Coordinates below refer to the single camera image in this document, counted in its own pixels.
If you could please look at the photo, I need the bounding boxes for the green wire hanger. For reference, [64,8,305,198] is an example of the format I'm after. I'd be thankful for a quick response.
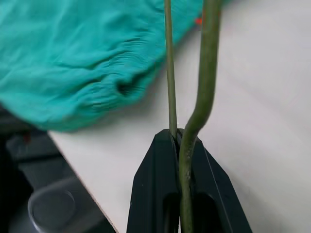
[164,0,223,233]

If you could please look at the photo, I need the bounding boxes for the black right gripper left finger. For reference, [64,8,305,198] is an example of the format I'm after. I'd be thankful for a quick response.
[126,129,182,233]

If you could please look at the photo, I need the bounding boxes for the teal green shorts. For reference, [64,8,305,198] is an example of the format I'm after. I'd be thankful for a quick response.
[0,0,234,133]

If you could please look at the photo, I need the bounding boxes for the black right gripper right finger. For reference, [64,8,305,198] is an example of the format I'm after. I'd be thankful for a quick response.
[176,129,253,233]

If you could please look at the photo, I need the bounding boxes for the grey round stool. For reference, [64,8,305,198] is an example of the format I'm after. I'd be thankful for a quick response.
[0,104,115,233]

